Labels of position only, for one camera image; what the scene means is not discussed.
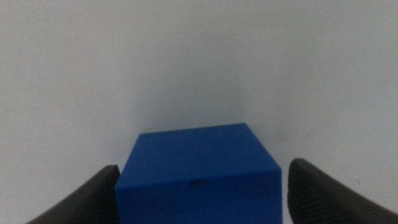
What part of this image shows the blue cube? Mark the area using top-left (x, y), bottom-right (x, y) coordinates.
top-left (114, 123), bottom-right (284, 224)

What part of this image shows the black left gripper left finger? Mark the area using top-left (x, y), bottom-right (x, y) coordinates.
top-left (26, 164), bottom-right (121, 224)

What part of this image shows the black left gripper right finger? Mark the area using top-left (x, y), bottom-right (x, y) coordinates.
top-left (287, 157), bottom-right (398, 224)

